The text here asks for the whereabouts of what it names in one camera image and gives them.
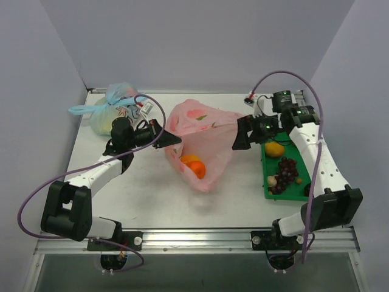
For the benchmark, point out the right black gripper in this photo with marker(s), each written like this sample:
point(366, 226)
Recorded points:
point(247, 129)

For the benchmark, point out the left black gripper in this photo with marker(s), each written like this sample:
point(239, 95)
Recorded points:
point(155, 134)

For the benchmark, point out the pink plastic bag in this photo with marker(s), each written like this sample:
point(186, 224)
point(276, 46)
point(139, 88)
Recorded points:
point(207, 133)

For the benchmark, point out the fake orange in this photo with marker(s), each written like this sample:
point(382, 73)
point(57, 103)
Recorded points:
point(187, 159)
point(198, 168)

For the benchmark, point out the purple fake grape bunch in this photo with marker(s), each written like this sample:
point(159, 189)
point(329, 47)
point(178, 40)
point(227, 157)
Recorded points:
point(287, 174)

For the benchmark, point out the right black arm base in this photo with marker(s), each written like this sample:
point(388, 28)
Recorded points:
point(276, 240)

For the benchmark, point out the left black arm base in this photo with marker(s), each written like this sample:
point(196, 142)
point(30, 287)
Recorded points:
point(131, 239)

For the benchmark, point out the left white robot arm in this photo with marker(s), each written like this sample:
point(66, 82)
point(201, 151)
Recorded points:
point(68, 208)

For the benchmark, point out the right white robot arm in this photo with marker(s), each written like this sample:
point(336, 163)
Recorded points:
point(332, 201)

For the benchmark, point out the fake yellow lemon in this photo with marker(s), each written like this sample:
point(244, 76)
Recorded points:
point(274, 149)

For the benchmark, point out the blue tied plastic bag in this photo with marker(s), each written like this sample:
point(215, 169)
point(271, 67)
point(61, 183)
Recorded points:
point(117, 102)

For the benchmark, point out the fake garlic bulb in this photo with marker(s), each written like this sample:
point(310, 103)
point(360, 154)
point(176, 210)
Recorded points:
point(272, 181)

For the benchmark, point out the green plastic tray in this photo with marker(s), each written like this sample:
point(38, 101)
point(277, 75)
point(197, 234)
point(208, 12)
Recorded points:
point(295, 192)

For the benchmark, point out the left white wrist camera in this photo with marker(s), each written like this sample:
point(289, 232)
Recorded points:
point(145, 109)

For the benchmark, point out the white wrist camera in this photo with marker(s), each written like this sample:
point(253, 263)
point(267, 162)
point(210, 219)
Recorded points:
point(256, 104)
point(145, 109)

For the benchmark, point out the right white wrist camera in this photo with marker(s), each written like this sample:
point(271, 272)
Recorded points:
point(256, 104)

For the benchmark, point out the aluminium front rail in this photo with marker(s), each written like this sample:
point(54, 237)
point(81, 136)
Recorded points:
point(207, 241)

